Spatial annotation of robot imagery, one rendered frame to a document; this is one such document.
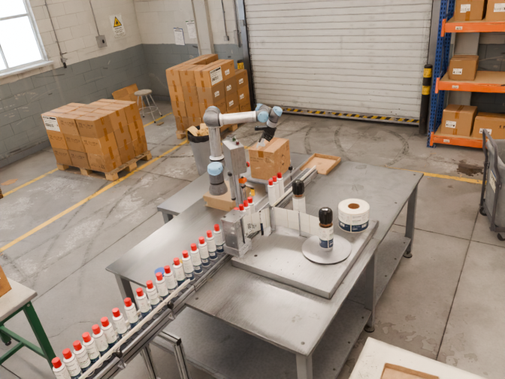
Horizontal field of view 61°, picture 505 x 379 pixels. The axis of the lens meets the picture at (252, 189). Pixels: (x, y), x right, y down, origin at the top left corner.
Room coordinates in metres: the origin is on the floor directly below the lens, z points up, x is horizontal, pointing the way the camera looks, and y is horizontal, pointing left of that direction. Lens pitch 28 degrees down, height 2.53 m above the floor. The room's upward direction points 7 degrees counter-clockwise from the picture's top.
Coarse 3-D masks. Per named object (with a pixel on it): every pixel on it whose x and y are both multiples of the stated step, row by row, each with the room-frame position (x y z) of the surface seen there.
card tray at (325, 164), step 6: (312, 156) 3.61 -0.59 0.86; (318, 156) 3.64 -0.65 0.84; (324, 156) 3.60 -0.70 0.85; (330, 156) 3.56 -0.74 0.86; (336, 156) 3.53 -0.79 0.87; (306, 162) 3.51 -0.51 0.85; (312, 162) 3.53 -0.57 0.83; (318, 162) 3.52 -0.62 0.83; (324, 162) 3.50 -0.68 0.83; (330, 162) 3.49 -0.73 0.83; (336, 162) 3.43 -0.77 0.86; (300, 168) 3.42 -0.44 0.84; (318, 168) 3.40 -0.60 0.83; (324, 168) 3.38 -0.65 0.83; (330, 168) 3.32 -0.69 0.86
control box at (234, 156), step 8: (224, 144) 2.64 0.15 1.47; (232, 144) 2.61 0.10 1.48; (240, 144) 2.59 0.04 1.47; (224, 152) 2.67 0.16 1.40; (232, 152) 2.54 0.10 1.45; (240, 152) 2.55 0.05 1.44; (232, 160) 2.53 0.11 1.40; (240, 160) 2.55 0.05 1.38; (232, 168) 2.53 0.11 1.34; (240, 168) 2.55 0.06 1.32
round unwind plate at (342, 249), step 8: (312, 240) 2.26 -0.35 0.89; (336, 240) 2.23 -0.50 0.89; (344, 240) 2.22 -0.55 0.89; (304, 248) 2.19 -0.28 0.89; (312, 248) 2.18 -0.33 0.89; (336, 248) 2.15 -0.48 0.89; (344, 248) 2.14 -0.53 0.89; (312, 256) 2.09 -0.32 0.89; (320, 256) 2.08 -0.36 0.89; (328, 256) 2.08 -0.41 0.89; (336, 256) 2.07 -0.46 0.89; (344, 256) 2.06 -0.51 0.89
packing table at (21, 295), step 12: (12, 288) 2.27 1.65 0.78; (24, 288) 2.26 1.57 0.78; (0, 300) 2.17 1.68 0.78; (12, 300) 2.15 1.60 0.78; (24, 300) 2.14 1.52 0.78; (0, 312) 2.05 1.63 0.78; (12, 312) 2.06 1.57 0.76; (24, 312) 2.18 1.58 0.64; (0, 324) 2.03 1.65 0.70; (36, 324) 2.18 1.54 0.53; (0, 336) 2.56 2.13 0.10; (12, 336) 2.45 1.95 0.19; (36, 336) 2.18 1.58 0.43; (12, 348) 2.32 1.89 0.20; (36, 348) 2.29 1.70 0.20; (48, 348) 2.18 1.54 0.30; (0, 360) 2.22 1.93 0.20; (48, 360) 2.17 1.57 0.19
